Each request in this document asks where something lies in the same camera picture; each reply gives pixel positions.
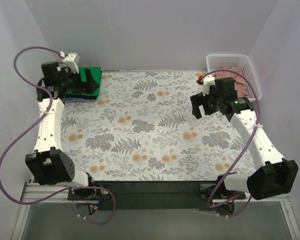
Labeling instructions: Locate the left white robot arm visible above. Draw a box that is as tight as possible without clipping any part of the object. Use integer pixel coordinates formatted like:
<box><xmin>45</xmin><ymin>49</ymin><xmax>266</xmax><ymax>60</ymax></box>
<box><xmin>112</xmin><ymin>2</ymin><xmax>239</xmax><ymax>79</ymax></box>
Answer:
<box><xmin>25</xmin><ymin>61</ymin><xmax>102</xmax><ymax>200</ymax></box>

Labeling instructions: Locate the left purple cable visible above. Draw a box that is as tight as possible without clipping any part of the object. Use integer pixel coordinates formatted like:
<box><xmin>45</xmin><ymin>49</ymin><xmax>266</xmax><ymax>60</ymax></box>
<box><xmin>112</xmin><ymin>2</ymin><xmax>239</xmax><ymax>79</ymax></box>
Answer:
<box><xmin>0</xmin><ymin>46</ymin><xmax>116</xmax><ymax>225</ymax></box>

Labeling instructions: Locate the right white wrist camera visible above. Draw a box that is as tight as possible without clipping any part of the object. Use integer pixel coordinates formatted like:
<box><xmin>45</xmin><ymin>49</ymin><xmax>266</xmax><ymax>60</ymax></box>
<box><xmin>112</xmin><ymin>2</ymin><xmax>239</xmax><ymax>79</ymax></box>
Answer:
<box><xmin>197</xmin><ymin>74</ymin><xmax>215</xmax><ymax>96</ymax></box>

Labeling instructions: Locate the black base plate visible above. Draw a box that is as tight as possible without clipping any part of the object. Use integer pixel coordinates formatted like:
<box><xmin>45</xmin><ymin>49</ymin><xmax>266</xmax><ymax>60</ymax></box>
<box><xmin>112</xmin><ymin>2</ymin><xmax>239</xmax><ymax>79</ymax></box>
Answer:
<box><xmin>67</xmin><ymin>182</ymin><xmax>247</xmax><ymax>211</ymax></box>

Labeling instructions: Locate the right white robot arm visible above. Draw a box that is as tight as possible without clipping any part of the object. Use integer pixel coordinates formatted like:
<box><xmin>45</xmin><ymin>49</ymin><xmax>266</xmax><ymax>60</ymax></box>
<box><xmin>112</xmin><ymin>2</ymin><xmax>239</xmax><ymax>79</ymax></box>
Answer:
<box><xmin>190</xmin><ymin>75</ymin><xmax>299</xmax><ymax>200</ymax></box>

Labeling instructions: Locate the pink t shirt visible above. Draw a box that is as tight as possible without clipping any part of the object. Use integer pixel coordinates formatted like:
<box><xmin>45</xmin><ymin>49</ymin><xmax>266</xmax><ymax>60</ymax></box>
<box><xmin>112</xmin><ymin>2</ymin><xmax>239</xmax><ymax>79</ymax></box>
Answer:
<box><xmin>214</xmin><ymin>66</ymin><xmax>250</xmax><ymax>98</ymax></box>

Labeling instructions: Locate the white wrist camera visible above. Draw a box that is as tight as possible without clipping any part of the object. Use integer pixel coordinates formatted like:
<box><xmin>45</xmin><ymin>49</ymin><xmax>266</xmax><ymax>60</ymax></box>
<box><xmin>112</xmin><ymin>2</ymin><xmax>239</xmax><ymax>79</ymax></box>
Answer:
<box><xmin>197</xmin><ymin>74</ymin><xmax>215</xmax><ymax>96</ymax></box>
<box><xmin>57</xmin><ymin>51</ymin><xmax>80</xmax><ymax>74</ymax></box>

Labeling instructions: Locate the floral table mat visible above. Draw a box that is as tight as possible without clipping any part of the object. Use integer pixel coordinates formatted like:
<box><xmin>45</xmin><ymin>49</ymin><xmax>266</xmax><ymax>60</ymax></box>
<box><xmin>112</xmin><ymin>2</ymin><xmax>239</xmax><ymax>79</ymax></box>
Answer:
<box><xmin>61</xmin><ymin>71</ymin><xmax>255</xmax><ymax>181</ymax></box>

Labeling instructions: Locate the aluminium frame rail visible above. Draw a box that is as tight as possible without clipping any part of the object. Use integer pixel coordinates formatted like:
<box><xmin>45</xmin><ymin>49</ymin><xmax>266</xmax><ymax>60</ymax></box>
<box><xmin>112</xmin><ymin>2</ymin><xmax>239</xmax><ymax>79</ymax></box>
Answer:
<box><xmin>9</xmin><ymin>164</ymin><xmax>300</xmax><ymax>240</ymax></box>

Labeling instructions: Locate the green t shirt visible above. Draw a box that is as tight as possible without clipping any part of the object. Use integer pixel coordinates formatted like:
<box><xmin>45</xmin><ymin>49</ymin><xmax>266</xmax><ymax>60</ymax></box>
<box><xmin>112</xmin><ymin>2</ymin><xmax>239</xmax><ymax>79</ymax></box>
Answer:
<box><xmin>65</xmin><ymin>67</ymin><xmax>102</xmax><ymax>100</ymax></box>

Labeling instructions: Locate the folded black t shirt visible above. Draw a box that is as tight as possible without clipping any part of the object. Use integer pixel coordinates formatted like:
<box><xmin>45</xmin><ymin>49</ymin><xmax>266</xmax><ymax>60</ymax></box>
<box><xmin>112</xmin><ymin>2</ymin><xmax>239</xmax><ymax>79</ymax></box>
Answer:
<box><xmin>65</xmin><ymin>93</ymin><xmax>98</xmax><ymax>100</ymax></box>

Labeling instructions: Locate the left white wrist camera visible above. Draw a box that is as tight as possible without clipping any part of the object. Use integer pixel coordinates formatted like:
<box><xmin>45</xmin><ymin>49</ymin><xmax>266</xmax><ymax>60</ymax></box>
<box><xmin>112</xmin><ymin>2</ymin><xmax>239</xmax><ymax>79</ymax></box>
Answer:
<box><xmin>57</xmin><ymin>51</ymin><xmax>80</xmax><ymax>74</ymax></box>

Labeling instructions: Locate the white plastic basket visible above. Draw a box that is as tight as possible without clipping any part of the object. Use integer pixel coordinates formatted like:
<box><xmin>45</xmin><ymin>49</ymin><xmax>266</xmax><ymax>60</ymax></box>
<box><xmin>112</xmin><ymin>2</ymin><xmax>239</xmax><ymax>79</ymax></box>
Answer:
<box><xmin>206</xmin><ymin>53</ymin><xmax>263</xmax><ymax>100</ymax></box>

